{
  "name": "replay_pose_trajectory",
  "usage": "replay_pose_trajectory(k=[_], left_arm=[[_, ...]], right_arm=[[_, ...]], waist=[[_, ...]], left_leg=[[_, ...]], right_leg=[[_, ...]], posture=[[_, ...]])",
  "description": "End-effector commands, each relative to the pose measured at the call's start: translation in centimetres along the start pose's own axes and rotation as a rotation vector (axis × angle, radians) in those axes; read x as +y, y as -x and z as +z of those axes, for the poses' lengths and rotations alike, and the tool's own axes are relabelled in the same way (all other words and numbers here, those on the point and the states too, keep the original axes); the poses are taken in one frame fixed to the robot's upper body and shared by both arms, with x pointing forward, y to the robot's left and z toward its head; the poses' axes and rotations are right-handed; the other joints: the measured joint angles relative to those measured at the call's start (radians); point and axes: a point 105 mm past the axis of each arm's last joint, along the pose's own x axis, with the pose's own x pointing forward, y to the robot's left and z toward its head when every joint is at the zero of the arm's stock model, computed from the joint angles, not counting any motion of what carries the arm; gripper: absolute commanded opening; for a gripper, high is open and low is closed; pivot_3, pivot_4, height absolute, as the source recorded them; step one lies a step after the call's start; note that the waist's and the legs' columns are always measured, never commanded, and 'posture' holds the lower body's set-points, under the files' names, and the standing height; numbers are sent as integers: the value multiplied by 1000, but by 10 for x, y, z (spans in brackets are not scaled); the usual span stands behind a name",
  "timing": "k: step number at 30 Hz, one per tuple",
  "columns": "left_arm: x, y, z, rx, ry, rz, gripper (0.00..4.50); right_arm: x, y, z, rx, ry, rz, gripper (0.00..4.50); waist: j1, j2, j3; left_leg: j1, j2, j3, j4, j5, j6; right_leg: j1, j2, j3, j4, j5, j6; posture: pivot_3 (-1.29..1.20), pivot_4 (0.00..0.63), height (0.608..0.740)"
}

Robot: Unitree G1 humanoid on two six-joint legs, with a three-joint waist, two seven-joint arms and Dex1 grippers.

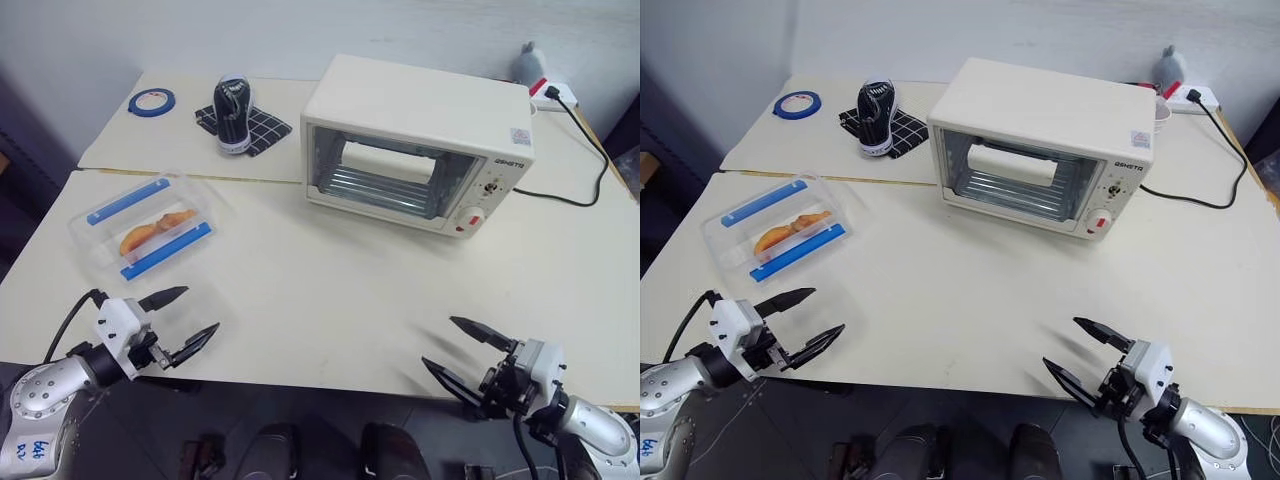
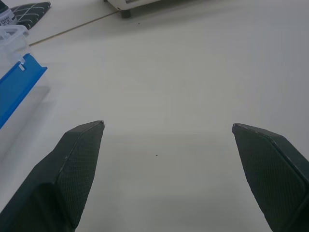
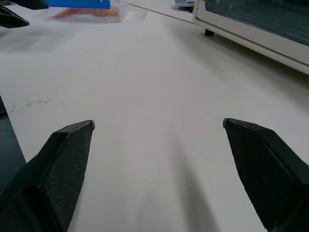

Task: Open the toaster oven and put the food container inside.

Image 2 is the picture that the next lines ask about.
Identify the white device base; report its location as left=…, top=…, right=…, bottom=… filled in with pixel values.
left=104, top=0, right=169, bottom=19

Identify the black patterned pad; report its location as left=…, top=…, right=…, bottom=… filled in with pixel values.
left=9, top=1, right=52, bottom=30

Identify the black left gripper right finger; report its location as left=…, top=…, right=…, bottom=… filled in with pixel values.
left=231, top=123, right=309, bottom=232

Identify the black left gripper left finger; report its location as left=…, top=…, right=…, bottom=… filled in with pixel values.
left=0, top=120, right=105, bottom=232

